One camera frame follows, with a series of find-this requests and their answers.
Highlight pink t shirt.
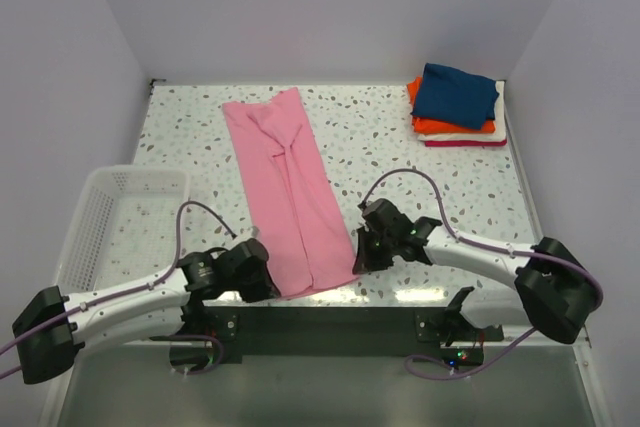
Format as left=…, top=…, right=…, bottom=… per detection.
left=222, top=88, right=356, bottom=298

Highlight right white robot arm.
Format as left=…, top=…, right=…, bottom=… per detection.
left=353, top=198, right=603, bottom=344

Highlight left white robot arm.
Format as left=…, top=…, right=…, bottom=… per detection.
left=2, top=238, right=280, bottom=385

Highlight folded red t shirt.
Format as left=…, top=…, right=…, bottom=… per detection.
left=424, top=139, right=507, bottom=148

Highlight folded orange t shirt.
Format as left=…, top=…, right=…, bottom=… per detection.
left=407, top=76, right=496, bottom=135

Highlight white plastic laundry basket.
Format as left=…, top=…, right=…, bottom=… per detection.
left=55, top=165, right=191, bottom=295

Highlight folded white t shirt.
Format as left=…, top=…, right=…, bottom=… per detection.
left=417, top=80, right=506, bottom=144

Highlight folded blue t shirt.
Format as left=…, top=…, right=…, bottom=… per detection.
left=411, top=63, right=499, bottom=130

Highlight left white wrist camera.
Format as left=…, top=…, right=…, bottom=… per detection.
left=233, top=226, right=260, bottom=244

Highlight aluminium frame rail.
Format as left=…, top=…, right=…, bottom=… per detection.
left=62, top=296, right=591, bottom=348

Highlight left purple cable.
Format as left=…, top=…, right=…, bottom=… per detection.
left=0, top=200, right=239, bottom=381

